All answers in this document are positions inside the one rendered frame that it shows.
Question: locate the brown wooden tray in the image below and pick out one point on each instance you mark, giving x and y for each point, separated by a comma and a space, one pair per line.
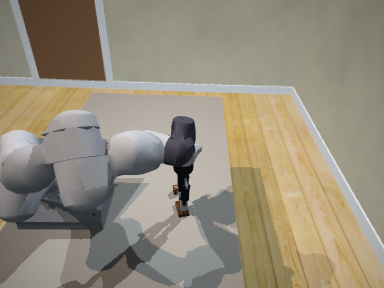
184, 213

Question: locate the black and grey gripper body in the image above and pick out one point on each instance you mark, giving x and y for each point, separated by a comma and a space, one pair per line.
183, 172

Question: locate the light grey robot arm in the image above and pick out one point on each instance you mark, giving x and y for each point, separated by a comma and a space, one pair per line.
83, 183

